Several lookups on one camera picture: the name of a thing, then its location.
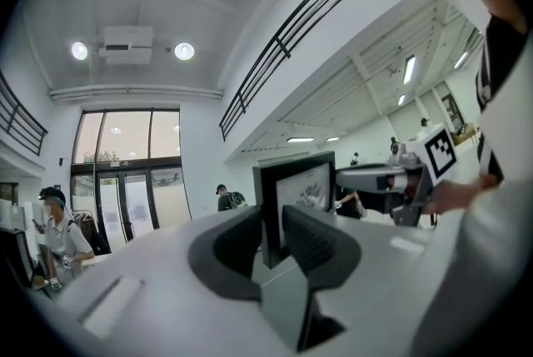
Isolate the white ceiling air conditioner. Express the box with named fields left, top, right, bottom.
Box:
left=97, top=25, right=154, bottom=66

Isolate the glass entrance door with windows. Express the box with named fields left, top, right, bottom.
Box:
left=69, top=108, right=195, bottom=242

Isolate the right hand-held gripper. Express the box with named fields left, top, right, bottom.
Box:
left=335, top=126, right=459, bottom=227

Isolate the person's right forearm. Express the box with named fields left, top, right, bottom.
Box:
left=427, top=174, right=504, bottom=218

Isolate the long black mezzanine railing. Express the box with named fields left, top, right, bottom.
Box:
left=218, top=0, right=370, bottom=142

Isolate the round ceiling light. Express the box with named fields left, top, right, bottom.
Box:
left=173, top=42, right=196, bottom=62
left=70, top=41, right=89, bottom=62

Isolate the short black mezzanine railing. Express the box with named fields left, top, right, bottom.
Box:
left=0, top=70, right=48, bottom=156

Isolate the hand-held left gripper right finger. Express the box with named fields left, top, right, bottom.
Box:
left=281, top=203, right=436, bottom=334

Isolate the black picture frame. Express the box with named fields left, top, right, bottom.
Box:
left=252, top=150, right=336, bottom=270

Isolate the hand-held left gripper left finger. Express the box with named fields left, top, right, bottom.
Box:
left=56, top=203, right=301, bottom=357

